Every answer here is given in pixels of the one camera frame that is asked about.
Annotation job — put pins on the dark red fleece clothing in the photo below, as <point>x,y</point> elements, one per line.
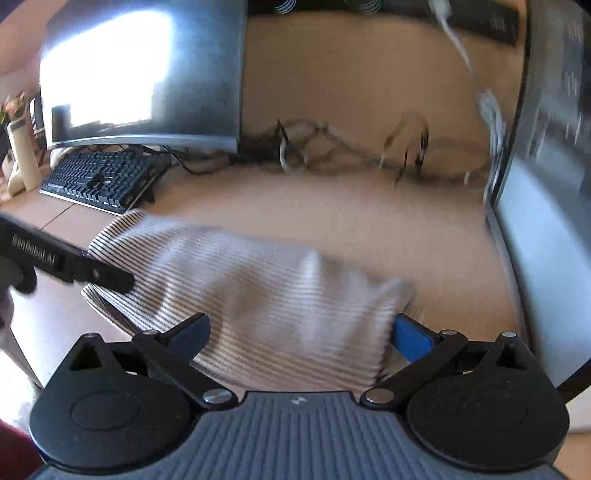
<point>14,452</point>

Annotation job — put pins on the small white ornament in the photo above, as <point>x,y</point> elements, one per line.
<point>14,180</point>

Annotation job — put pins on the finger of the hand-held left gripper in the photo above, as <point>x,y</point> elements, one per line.
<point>106,274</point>

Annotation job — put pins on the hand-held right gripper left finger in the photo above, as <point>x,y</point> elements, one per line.
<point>189,334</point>

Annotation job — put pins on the curved monitor dark screen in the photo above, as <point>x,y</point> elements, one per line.
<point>203,69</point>

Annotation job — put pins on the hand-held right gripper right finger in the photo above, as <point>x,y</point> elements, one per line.
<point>413,339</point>

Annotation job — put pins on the striped long-sleeve shirt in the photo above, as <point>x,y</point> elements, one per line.
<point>258,286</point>

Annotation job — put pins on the black speaker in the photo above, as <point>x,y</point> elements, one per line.
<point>323,4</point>

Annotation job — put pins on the white tumbler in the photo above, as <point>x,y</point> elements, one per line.
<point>25,157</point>

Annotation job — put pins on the black keyboard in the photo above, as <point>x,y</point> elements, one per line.
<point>97,177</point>

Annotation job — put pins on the potted plant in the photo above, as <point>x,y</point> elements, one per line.
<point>14,106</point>

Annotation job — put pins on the black box device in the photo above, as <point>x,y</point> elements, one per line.
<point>489,21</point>

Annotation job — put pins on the curved monitor lit screen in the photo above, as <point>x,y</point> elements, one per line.
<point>545,138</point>

